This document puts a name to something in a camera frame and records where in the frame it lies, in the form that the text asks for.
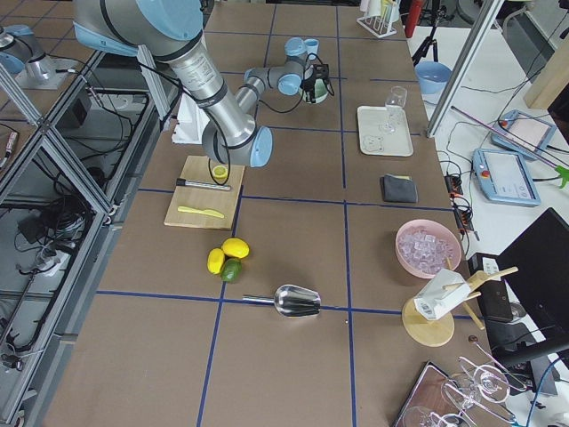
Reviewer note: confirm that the black monitor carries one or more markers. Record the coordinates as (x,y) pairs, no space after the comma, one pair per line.
(540,254)

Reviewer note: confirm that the green bowl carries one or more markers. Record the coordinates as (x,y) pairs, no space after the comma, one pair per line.
(320,95)

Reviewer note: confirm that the blue teach pendant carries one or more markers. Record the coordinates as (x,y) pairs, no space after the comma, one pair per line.
(504,178)
(532,129)

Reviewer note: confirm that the green lime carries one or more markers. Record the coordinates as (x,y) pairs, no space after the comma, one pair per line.
(231,270)

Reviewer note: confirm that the grey folded cloth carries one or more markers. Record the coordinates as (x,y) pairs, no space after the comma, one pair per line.
(398,190)

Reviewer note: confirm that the white wire cup rack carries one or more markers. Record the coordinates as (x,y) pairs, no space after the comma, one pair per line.
(379,17)

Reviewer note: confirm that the round wooden stand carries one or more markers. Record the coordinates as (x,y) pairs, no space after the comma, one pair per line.
(439,332)

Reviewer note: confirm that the light blue plastic cup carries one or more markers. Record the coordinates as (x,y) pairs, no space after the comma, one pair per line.
(312,46)

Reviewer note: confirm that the blue bowl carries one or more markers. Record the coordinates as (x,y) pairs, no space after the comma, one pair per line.
(432,76)

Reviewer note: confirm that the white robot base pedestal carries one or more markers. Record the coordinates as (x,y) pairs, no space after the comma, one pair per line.
(191,122)

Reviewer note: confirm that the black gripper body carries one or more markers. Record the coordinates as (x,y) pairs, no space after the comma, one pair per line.
(312,87)

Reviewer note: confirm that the near blue teach pendant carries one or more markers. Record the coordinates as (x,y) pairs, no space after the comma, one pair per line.
(504,178)

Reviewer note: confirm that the yellow plastic knife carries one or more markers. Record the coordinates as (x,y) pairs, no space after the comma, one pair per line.
(206,212)

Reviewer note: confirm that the yellow lemon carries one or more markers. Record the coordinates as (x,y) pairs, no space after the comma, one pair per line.
(215,261)
(235,247)

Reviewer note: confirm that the steel ice scoop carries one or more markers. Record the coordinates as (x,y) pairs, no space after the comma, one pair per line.
(291,301)

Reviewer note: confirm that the aluminium frame post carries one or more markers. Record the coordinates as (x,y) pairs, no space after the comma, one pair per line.
(468,53)

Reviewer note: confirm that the cream bear serving tray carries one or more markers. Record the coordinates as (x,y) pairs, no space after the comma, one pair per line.
(373,142)

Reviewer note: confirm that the white carton on stand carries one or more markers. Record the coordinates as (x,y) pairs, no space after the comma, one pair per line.
(445,291)

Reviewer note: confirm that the far blue teach pendant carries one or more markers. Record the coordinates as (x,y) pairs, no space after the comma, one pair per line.
(532,129)

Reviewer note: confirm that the lemon half slice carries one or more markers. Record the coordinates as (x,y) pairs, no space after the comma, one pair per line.
(220,172)

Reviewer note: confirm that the red cylinder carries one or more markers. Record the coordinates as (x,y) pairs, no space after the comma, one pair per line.
(413,16)

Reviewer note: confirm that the clear wine glass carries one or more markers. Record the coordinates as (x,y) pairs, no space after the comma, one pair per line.
(394,105)

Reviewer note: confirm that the pink bowl with ice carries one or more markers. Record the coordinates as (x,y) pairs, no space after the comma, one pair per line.
(424,247)

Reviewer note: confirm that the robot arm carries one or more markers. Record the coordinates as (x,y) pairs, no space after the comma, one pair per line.
(173,32)

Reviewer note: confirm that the steel muddler rod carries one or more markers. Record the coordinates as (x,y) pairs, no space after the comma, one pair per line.
(181,182)

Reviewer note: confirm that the reacher grabber stick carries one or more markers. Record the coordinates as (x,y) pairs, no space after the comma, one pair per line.
(559,167)

